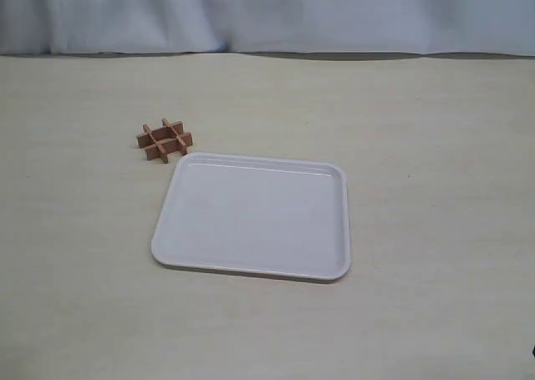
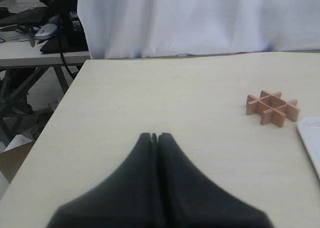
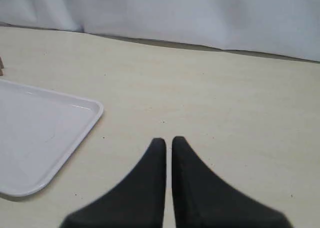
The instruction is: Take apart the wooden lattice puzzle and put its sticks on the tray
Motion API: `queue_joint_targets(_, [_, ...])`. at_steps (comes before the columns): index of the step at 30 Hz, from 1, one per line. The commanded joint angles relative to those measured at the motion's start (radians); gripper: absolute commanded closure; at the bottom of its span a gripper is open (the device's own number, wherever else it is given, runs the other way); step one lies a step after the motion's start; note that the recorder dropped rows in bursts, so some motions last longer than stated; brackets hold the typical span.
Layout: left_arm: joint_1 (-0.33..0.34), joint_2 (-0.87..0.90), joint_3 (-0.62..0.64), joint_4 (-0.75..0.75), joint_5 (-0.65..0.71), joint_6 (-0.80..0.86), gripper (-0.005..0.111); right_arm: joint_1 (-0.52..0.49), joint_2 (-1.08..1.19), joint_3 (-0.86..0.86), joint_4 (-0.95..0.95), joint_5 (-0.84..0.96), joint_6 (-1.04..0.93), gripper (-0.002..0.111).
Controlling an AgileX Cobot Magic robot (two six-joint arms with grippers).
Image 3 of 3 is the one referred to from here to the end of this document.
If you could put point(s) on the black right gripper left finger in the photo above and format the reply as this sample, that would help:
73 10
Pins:
137 201

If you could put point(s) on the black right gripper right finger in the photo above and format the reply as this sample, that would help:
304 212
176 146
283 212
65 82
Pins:
203 199

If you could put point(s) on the brown notched wooden piece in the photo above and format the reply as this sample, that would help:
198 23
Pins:
1 67

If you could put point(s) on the white plastic tray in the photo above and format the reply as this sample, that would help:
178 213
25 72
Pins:
39 131

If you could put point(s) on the white backdrop curtain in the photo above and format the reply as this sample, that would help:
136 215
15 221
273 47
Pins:
281 27

